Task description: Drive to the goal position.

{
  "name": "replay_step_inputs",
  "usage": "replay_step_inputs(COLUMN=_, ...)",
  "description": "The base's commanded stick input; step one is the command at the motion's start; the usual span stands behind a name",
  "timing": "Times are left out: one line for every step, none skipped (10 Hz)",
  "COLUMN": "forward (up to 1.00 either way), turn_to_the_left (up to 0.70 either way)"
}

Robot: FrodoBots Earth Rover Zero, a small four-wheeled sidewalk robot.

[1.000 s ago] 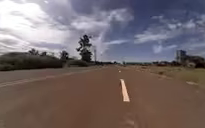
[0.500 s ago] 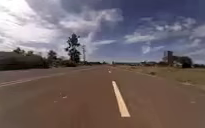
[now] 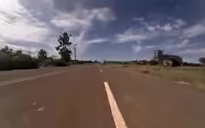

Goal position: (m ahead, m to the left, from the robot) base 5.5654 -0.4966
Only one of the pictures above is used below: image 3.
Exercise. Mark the row of bushes and trees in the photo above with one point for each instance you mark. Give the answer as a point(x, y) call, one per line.
point(13, 60)

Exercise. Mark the tall dark tree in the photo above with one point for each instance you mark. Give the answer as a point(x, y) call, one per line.
point(64, 46)

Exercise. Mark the dry grass verge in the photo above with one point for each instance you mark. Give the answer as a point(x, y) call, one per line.
point(176, 74)

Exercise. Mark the reddish brown asphalt road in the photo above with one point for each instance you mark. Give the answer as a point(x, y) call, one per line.
point(73, 100)

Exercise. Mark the grey building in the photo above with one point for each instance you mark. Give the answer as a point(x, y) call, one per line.
point(166, 58)

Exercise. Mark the tall thin mast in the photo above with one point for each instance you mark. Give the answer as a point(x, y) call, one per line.
point(75, 52)

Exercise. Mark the white dashed centre line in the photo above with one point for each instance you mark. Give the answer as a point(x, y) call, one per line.
point(114, 106)

